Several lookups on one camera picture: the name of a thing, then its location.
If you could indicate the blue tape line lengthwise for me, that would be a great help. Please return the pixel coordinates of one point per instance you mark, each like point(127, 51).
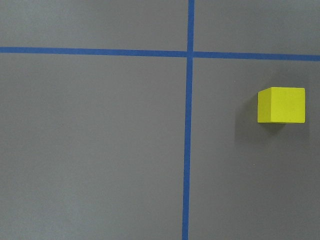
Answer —
point(188, 120)

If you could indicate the yellow cube block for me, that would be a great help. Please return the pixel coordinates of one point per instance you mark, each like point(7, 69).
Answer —
point(281, 105)

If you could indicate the blue tape line crosswise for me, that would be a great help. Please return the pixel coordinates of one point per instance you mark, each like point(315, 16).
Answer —
point(160, 53)

